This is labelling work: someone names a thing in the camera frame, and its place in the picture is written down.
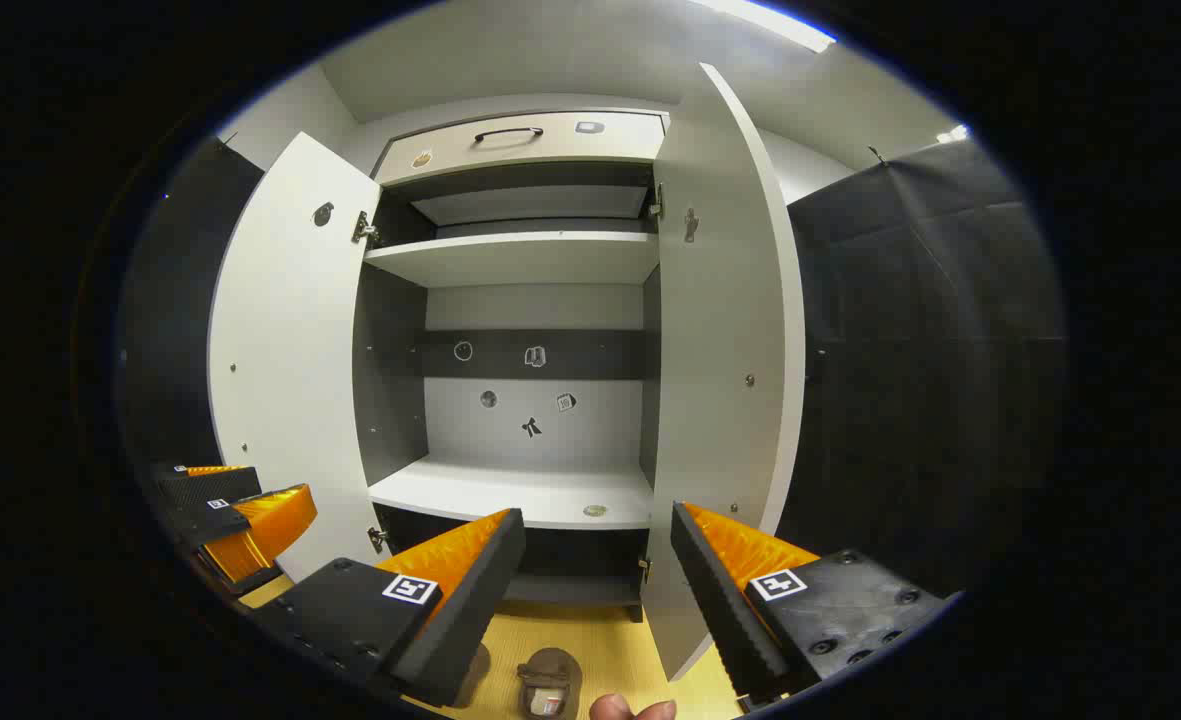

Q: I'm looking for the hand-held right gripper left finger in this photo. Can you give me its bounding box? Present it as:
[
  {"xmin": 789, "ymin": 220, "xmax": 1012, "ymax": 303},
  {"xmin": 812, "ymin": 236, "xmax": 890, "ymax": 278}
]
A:
[{"xmin": 250, "ymin": 507, "xmax": 528, "ymax": 709}]

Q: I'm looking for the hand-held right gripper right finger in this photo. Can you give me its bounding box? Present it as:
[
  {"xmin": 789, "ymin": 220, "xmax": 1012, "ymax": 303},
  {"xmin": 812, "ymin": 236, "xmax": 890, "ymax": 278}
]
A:
[{"xmin": 670, "ymin": 500, "xmax": 956, "ymax": 701}]

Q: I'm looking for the brown fuzzy shoe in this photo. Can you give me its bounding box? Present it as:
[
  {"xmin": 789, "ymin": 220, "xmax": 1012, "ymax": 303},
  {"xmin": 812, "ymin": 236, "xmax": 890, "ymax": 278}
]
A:
[
  {"xmin": 455, "ymin": 643, "xmax": 492, "ymax": 709},
  {"xmin": 517, "ymin": 648, "xmax": 583, "ymax": 720}
]

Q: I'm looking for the white cabinet door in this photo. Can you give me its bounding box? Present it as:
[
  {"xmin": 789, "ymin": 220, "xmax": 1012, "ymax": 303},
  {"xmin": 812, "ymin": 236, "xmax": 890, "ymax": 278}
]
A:
[
  {"xmin": 640, "ymin": 62, "xmax": 807, "ymax": 683},
  {"xmin": 208, "ymin": 132, "xmax": 383, "ymax": 581}
]

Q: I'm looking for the white shoe cabinet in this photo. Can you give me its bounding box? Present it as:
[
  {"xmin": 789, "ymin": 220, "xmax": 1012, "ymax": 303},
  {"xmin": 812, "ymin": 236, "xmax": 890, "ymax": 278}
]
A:
[{"xmin": 208, "ymin": 62, "xmax": 807, "ymax": 683}]

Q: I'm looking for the white cabinet shelf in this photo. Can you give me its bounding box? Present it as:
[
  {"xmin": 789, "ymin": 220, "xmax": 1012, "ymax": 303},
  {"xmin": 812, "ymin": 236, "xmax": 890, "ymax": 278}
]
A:
[
  {"xmin": 368, "ymin": 455, "xmax": 654, "ymax": 531},
  {"xmin": 363, "ymin": 231, "xmax": 661, "ymax": 289}
]

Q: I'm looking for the white cabinet drawer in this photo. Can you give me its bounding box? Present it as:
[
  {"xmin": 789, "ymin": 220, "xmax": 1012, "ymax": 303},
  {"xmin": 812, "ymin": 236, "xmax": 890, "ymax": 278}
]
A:
[{"xmin": 375, "ymin": 110, "xmax": 667, "ymax": 187}]

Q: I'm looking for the black backdrop cloth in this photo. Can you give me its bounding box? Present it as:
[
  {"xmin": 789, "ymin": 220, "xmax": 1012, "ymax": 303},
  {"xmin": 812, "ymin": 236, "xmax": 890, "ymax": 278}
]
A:
[
  {"xmin": 775, "ymin": 135, "xmax": 1066, "ymax": 601},
  {"xmin": 120, "ymin": 138, "xmax": 266, "ymax": 471}
]

